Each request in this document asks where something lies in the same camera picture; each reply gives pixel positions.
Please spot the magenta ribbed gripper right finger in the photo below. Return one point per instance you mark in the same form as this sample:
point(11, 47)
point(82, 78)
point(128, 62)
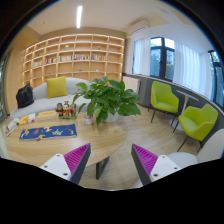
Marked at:
point(151, 167)

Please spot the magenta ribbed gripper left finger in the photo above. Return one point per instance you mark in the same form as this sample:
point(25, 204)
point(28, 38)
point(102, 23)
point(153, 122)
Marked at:
point(69, 166)

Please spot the blue patterned towel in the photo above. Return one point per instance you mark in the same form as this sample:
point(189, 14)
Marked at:
point(48, 132)

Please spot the small round side table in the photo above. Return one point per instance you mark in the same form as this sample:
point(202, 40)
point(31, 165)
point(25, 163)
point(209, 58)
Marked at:
point(174, 122)

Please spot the small glass cup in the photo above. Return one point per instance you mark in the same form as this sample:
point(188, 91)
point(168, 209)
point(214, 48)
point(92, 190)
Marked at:
point(88, 119)

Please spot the colourful figurine toys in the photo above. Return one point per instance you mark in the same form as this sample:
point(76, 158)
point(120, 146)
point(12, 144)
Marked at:
point(66, 110)

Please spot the white chair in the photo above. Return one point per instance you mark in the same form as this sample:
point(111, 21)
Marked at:
point(212, 150)

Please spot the lime green chair right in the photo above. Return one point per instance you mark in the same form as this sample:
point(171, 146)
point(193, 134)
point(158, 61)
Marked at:
point(198, 123)

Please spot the lime green chair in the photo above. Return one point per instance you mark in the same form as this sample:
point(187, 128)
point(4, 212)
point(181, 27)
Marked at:
point(198, 123)
point(163, 99)

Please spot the yellow red book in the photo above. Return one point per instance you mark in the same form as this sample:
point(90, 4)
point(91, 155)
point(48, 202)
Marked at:
point(27, 119)

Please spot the lime green chair left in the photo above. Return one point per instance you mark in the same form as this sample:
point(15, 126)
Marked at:
point(163, 99)

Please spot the grey sofa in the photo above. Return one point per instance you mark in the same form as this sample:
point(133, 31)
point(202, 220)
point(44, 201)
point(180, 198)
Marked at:
point(43, 103)

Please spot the white book at edge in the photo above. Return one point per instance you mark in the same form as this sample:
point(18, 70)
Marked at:
point(11, 126)

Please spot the green leafy potted plant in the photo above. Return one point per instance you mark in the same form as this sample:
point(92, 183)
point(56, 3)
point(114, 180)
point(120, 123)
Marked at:
point(107, 96)

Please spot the yellow cushion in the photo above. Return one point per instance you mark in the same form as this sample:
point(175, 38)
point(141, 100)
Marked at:
point(56, 87)

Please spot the black bag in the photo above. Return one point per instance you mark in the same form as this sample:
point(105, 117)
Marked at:
point(24, 96)

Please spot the white radiator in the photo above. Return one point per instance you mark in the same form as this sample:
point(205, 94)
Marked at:
point(131, 83)

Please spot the white curtain right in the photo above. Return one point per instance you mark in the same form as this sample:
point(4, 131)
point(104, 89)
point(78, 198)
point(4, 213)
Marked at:
point(193, 70)

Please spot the white curtain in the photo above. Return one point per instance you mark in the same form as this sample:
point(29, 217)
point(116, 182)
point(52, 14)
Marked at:
point(193, 70)
point(141, 56)

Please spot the white curtain left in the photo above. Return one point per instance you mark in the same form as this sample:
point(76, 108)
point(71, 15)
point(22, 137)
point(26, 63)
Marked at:
point(141, 56)

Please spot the white air conditioner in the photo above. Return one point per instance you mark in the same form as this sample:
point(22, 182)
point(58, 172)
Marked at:
point(138, 26)

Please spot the ceiling light strip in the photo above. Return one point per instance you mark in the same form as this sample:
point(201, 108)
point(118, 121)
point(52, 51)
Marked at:
point(79, 16)

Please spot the wooden wall bookshelf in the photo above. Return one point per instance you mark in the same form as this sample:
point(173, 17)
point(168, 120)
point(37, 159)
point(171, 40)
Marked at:
point(84, 56)

